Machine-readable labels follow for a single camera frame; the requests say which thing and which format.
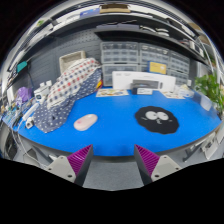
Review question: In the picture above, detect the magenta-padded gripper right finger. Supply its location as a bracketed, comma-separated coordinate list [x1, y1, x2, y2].
[133, 143, 183, 186]

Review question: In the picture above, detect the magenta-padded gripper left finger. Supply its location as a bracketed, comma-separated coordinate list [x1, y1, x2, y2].
[45, 143, 95, 187]

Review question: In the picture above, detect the pink computer mouse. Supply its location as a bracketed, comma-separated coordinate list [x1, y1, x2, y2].
[73, 113, 99, 132]

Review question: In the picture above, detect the black mouse pad with eyes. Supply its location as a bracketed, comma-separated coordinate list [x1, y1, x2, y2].
[134, 105, 180, 135]

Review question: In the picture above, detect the white power strip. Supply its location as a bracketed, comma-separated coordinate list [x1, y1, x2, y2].
[21, 102, 40, 122]

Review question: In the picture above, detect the colourful printed card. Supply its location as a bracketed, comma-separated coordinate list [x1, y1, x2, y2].
[161, 90, 186, 100]
[95, 87, 130, 98]

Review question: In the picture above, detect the white and blue device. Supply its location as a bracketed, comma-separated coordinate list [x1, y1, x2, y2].
[33, 84, 52, 103]

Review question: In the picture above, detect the checkered and polka-dot cloth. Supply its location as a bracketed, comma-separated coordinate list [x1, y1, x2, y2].
[33, 57, 103, 134]

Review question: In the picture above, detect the clear plastic box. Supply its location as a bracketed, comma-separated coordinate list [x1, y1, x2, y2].
[175, 83, 195, 99]

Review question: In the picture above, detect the small black box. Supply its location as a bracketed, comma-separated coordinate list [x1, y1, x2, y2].
[130, 85, 154, 96]

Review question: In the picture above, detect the purple bag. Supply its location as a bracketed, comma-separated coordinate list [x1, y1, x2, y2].
[15, 86, 33, 104]

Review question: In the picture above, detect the green potted plant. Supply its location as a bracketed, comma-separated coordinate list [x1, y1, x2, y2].
[193, 73, 224, 113]

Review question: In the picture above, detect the long white keyboard box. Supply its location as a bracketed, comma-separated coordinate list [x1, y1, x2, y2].
[111, 70, 177, 93]

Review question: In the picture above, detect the yellow and blue box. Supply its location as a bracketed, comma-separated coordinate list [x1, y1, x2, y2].
[148, 61, 168, 75]

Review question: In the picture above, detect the white woven basket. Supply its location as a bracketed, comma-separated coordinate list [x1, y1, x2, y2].
[58, 50, 87, 74]

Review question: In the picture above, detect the grey pegboard wall panel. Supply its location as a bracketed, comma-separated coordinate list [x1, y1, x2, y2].
[28, 29, 103, 88]

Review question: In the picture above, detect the teal wall holder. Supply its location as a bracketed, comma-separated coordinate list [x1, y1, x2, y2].
[15, 60, 29, 73]

